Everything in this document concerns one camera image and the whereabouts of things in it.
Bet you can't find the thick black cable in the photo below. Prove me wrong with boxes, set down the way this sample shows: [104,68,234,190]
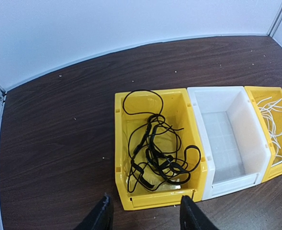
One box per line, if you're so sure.
[130,115,191,192]

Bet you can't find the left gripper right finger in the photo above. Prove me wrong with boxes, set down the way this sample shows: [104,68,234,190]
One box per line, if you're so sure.
[180,195,218,230]

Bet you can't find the yellow bin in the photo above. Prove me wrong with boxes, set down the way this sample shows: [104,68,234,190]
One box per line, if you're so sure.
[114,88,207,210]
[245,86,282,182]

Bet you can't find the white bin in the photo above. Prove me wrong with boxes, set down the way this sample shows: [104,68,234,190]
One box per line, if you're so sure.
[187,86,271,200]

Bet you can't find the white cable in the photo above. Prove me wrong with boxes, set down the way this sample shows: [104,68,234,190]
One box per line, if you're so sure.
[257,96,282,166]

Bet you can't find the right frame post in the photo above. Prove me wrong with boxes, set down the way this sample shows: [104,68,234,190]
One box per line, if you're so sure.
[266,3,282,38]

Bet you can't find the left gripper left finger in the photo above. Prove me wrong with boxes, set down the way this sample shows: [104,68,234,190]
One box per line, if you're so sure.
[74,195,114,230]

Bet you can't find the thin black cable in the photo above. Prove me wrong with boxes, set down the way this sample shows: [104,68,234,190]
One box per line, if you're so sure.
[122,89,202,194]

